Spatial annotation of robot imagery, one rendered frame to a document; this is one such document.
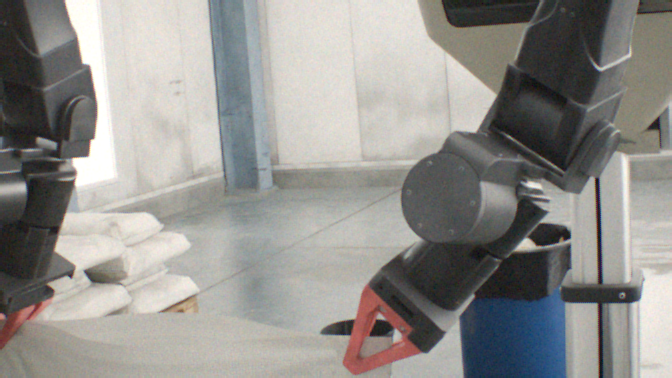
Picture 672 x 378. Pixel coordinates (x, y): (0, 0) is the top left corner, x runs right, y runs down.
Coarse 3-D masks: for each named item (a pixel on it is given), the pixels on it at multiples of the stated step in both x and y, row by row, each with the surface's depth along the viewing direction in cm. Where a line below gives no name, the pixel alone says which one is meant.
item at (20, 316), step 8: (16, 312) 75; (24, 312) 76; (8, 320) 77; (16, 320) 76; (24, 320) 78; (8, 328) 77; (16, 328) 78; (0, 336) 79; (8, 336) 78; (0, 344) 79
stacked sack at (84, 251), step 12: (60, 240) 379; (72, 240) 380; (84, 240) 378; (96, 240) 375; (108, 240) 381; (60, 252) 353; (72, 252) 356; (84, 252) 360; (96, 252) 367; (108, 252) 374; (120, 252) 383; (84, 264) 359; (96, 264) 370
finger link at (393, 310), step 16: (368, 288) 63; (368, 304) 63; (384, 304) 63; (400, 304) 63; (368, 320) 65; (400, 320) 62; (352, 336) 66; (352, 352) 66; (384, 352) 65; (400, 352) 64; (416, 352) 63; (352, 368) 67; (368, 368) 66
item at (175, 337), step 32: (0, 320) 79; (32, 320) 78; (64, 320) 78; (96, 320) 78; (128, 320) 78; (160, 320) 78; (192, 320) 77; (224, 320) 76; (0, 352) 80; (32, 352) 78; (64, 352) 75; (96, 352) 70; (128, 352) 68; (160, 352) 68; (192, 352) 68; (224, 352) 68; (256, 352) 68; (288, 352) 68; (320, 352) 68
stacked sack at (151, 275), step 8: (160, 264) 440; (144, 272) 425; (152, 272) 430; (160, 272) 436; (128, 280) 411; (136, 280) 416; (144, 280) 423; (152, 280) 430; (128, 288) 410; (136, 288) 417
